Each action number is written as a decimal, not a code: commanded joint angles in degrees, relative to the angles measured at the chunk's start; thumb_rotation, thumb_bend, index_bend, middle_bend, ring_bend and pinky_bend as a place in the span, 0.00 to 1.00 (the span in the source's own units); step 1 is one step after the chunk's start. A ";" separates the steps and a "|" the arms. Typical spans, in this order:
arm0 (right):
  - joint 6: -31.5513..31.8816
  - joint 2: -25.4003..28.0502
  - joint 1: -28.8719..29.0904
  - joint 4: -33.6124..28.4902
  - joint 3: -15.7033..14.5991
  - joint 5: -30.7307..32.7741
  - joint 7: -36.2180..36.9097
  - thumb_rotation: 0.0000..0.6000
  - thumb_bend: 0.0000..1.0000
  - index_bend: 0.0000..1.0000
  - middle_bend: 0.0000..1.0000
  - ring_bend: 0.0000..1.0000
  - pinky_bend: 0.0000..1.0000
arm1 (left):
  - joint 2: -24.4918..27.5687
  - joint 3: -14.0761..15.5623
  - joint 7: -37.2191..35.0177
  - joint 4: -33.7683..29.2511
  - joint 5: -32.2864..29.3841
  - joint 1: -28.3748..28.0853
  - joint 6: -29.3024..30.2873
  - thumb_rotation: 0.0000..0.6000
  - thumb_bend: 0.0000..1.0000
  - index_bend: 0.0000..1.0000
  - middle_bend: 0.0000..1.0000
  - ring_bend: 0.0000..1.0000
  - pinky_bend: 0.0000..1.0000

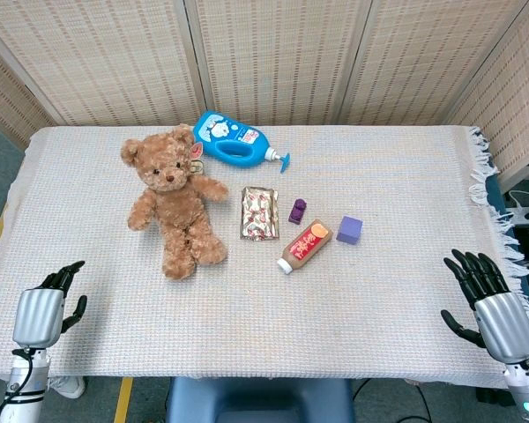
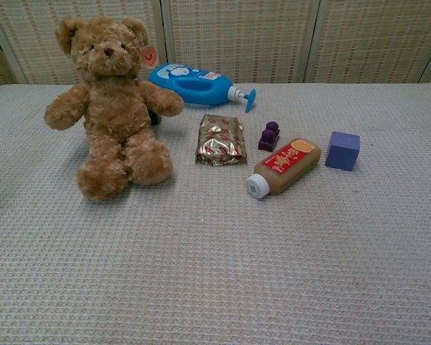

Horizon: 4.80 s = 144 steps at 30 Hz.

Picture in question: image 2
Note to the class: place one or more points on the brown plush teddy bear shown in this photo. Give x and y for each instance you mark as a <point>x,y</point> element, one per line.
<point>111,118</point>

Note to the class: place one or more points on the gold foil snack packet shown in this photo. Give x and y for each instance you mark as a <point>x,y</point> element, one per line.
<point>221,140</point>

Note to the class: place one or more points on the dark purple toy brick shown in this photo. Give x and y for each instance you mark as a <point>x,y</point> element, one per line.
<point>268,138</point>

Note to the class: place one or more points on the brown drink bottle red label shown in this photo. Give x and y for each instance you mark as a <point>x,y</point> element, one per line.
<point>291,161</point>

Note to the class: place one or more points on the white waffle weave tablecloth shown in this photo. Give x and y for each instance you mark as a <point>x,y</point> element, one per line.
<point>215,251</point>

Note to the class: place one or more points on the blue pump lotion bottle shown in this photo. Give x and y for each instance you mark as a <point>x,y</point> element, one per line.
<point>165,77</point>

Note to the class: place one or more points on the lilac foam cube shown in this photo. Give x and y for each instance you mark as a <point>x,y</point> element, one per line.
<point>341,151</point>

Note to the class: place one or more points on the pink round hang tag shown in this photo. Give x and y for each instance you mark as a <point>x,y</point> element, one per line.
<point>149,56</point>

